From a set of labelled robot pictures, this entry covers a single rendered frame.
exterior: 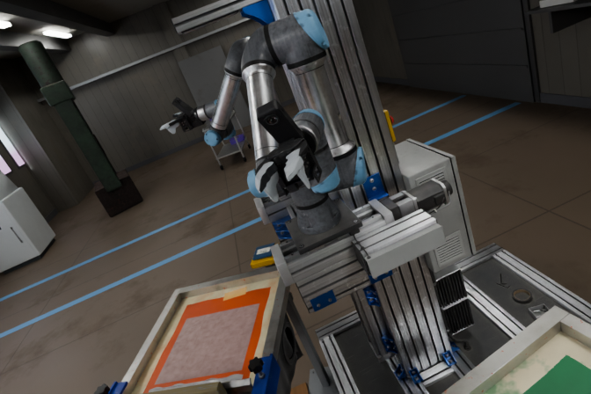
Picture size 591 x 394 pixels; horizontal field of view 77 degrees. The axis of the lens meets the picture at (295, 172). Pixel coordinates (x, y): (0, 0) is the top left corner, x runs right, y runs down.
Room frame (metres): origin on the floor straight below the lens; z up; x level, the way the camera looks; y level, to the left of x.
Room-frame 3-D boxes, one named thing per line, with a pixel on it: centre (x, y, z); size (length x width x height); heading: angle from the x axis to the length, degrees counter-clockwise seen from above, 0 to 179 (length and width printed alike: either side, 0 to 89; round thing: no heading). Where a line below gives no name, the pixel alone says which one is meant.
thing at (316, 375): (1.59, 0.29, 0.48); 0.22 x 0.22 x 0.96; 75
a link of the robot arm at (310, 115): (0.83, -0.06, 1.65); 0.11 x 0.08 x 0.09; 162
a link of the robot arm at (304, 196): (1.12, -0.02, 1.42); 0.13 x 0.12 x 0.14; 72
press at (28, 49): (6.90, 3.27, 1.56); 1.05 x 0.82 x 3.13; 7
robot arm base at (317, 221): (1.12, -0.02, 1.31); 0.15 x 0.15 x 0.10
